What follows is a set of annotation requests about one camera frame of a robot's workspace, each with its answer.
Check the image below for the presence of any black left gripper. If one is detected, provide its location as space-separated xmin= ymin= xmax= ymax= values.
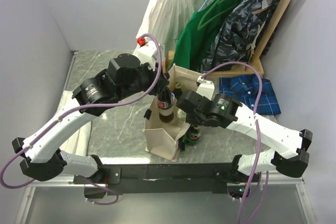
xmin=117 ymin=57 xmax=170 ymax=101

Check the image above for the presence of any green gold-capped glass bottle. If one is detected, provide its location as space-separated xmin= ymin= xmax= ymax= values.
xmin=173 ymin=82 xmax=183 ymax=100

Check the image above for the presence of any dark cola bottle red cap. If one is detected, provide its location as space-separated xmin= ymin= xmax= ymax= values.
xmin=156 ymin=87 xmax=174 ymax=123

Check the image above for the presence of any beige canvas tote bag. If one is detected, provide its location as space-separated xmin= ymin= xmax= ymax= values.
xmin=144 ymin=65 xmax=201 ymax=162

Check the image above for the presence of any clear Chang soda bottle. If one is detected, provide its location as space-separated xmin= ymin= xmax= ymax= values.
xmin=177 ymin=108 xmax=186 ymax=123

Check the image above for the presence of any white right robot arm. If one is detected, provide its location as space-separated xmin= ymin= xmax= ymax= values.
xmin=176 ymin=90 xmax=312 ymax=181

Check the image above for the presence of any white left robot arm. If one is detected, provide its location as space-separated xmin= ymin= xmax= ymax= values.
xmin=12 ymin=52 xmax=169 ymax=183

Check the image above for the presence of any green beer bottle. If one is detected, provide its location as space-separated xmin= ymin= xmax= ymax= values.
xmin=183 ymin=125 xmax=201 ymax=146

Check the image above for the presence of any blue plaid shirt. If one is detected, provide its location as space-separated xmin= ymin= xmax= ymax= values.
xmin=219 ymin=74 xmax=281 ymax=115

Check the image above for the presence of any wooden clothes rack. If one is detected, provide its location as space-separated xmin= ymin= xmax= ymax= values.
xmin=162 ymin=0 xmax=307 ymax=79

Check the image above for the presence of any white pleated skirt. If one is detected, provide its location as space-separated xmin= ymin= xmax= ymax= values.
xmin=136 ymin=0 xmax=204 ymax=54

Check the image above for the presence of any green garment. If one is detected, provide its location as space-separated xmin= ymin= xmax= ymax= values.
xmin=172 ymin=2 xmax=232 ymax=71

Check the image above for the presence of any folded white cloth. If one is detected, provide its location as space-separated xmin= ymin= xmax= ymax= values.
xmin=56 ymin=91 xmax=92 ymax=156

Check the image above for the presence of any dark patterned garment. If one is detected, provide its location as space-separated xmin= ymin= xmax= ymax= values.
xmin=199 ymin=0 xmax=280 ymax=73

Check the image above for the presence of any green hanger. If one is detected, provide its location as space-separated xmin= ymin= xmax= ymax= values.
xmin=197 ymin=0 xmax=241 ymax=30

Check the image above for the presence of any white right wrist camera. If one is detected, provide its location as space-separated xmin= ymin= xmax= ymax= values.
xmin=196 ymin=76 xmax=215 ymax=100

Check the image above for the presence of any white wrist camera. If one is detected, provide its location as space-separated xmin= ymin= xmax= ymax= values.
xmin=133 ymin=37 xmax=158 ymax=70
xmin=196 ymin=76 xmax=215 ymax=100

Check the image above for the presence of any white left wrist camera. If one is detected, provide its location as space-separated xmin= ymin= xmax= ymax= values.
xmin=133 ymin=37 xmax=158 ymax=70

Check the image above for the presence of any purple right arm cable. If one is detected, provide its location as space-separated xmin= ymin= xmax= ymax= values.
xmin=201 ymin=61 xmax=270 ymax=224

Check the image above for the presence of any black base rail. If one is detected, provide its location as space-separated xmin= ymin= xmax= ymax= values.
xmin=73 ymin=163 xmax=262 ymax=200

